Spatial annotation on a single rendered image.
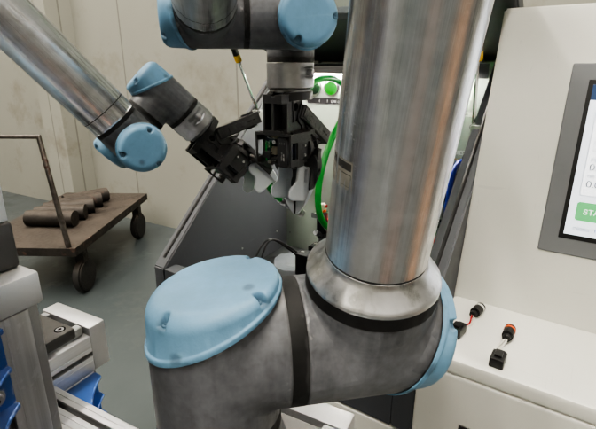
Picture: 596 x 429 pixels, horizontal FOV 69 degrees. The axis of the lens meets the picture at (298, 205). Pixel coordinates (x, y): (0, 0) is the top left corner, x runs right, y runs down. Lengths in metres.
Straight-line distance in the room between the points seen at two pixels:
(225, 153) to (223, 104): 2.70
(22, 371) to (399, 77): 0.44
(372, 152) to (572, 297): 0.73
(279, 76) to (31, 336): 0.47
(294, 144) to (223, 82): 2.90
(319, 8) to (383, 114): 0.32
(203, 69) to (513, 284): 3.09
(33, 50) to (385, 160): 0.54
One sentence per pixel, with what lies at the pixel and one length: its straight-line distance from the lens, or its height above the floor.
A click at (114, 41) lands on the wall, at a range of 4.37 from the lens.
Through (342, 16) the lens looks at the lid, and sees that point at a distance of 1.20.
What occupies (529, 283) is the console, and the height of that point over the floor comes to 1.04.
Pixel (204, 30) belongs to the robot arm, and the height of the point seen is 1.48.
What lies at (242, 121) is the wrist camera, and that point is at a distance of 0.93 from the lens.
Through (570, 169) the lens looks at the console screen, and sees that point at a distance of 0.95.
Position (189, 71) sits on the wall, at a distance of 3.78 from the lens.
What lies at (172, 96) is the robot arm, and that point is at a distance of 0.86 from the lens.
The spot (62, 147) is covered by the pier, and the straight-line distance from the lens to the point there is 4.73.
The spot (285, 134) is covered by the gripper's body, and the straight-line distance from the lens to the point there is 0.70.
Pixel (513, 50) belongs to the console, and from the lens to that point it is 1.00.
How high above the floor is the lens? 1.44
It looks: 18 degrees down
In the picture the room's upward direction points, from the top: straight up
